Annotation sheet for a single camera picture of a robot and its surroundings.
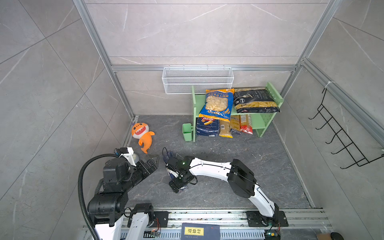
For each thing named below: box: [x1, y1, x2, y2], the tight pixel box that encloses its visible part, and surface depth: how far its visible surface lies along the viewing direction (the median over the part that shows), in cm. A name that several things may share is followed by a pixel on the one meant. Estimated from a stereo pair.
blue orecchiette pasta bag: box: [199, 88, 234, 123], surface depth 83 cm
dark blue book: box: [180, 222, 221, 240], surface depth 70 cm
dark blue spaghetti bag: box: [230, 115, 241, 135], surface depth 96 cm
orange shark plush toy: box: [131, 122, 155, 154], surface depth 103 cm
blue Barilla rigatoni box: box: [195, 117, 220, 137], surface depth 92 cm
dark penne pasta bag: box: [233, 87, 281, 114], surface depth 85 cm
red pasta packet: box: [240, 114, 253, 135], surface depth 96 cm
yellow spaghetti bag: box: [219, 120, 234, 139], surface depth 94 cm
